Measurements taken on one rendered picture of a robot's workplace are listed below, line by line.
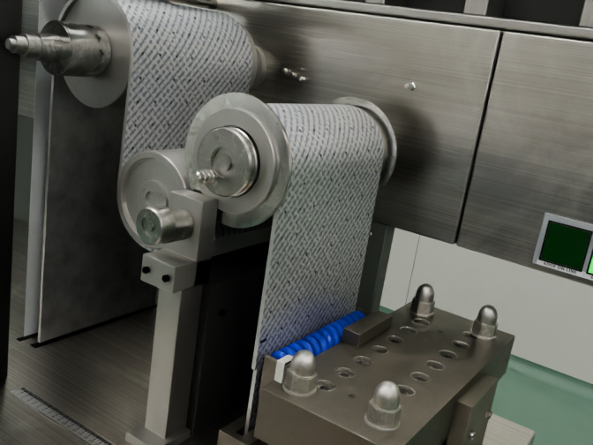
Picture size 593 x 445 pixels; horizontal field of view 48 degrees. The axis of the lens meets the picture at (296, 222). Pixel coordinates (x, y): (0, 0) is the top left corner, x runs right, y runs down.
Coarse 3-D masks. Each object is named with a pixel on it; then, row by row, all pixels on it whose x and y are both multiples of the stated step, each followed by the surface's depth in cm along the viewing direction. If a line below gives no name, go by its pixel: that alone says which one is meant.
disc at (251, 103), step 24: (216, 96) 73; (240, 96) 71; (264, 120) 70; (192, 144) 76; (288, 144) 69; (192, 168) 76; (288, 168) 69; (216, 216) 75; (240, 216) 73; (264, 216) 72
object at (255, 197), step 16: (224, 112) 72; (240, 112) 71; (208, 128) 74; (256, 128) 70; (256, 144) 70; (272, 144) 69; (192, 160) 75; (272, 160) 69; (272, 176) 70; (208, 192) 75; (256, 192) 71; (224, 208) 74; (240, 208) 73
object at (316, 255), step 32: (288, 224) 74; (320, 224) 80; (352, 224) 87; (288, 256) 75; (320, 256) 82; (352, 256) 90; (288, 288) 77; (320, 288) 84; (352, 288) 92; (288, 320) 79; (320, 320) 87; (256, 352) 76
